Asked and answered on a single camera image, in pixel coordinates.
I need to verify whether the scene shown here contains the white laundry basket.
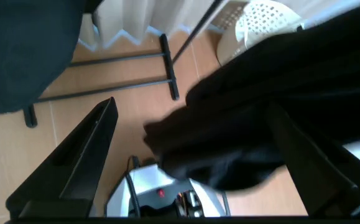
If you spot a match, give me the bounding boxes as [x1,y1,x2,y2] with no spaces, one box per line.
[234,0,305,50]

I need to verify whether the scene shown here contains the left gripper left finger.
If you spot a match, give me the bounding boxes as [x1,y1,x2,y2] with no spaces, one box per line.
[4,96,119,218]

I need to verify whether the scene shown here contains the beige curtain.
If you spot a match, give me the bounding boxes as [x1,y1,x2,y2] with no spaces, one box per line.
[78,0,360,52]

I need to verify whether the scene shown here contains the black shorts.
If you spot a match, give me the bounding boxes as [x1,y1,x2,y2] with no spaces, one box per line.
[0,0,86,116]

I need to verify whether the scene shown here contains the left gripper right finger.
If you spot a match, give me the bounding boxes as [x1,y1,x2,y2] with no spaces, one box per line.
[265,101,360,217]

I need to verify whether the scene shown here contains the black garment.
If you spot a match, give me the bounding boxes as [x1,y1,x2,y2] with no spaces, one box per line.
[142,0,360,192]

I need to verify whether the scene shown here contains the black clothes rack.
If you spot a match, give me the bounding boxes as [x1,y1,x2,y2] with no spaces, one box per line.
[22,0,230,128]

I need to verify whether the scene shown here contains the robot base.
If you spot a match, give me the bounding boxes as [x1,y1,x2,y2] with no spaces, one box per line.
[104,155,232,218]

